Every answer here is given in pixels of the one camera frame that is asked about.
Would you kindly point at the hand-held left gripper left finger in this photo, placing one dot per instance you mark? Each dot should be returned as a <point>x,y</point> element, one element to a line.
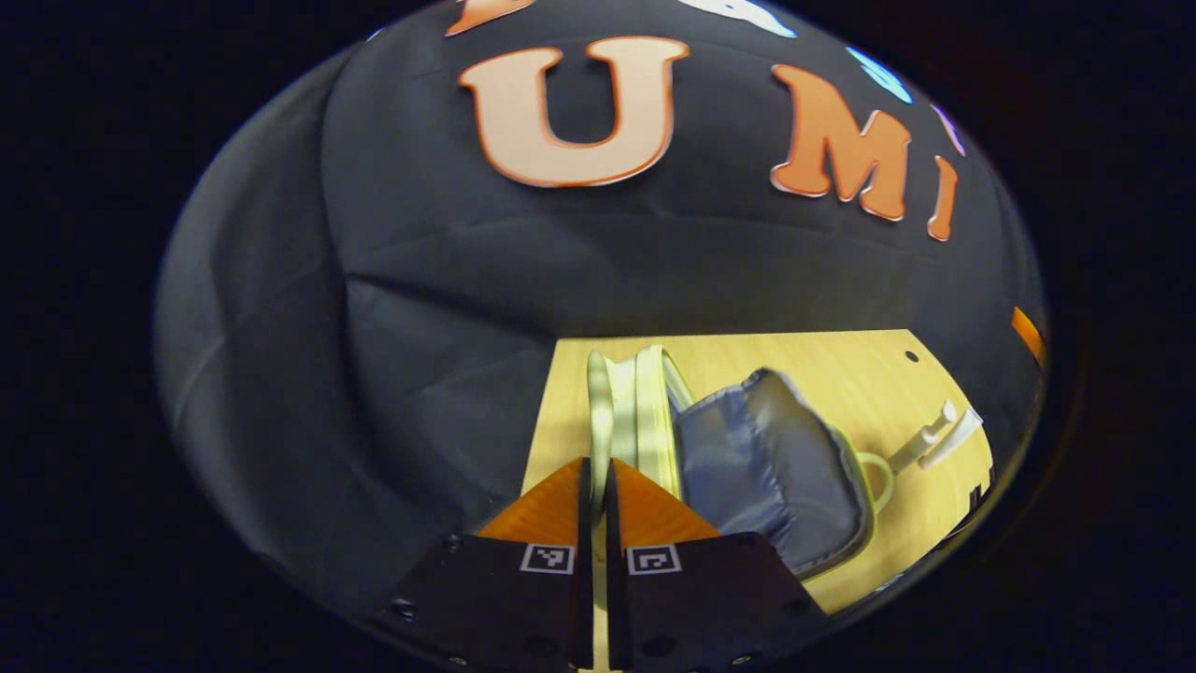
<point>523,598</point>

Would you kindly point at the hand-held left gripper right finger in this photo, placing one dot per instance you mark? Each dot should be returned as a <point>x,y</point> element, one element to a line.
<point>691,598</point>

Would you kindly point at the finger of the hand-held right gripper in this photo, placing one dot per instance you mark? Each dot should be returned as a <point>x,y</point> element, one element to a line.
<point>1028,335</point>

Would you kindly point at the white pump bottle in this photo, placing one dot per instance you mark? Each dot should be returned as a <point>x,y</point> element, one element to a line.
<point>925,439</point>

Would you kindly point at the yellow suitcase with grey lining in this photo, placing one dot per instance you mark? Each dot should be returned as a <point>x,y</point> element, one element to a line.
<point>775,467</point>

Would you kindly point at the black backdrop cloth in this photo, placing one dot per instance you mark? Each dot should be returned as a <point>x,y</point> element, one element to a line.
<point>420,280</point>

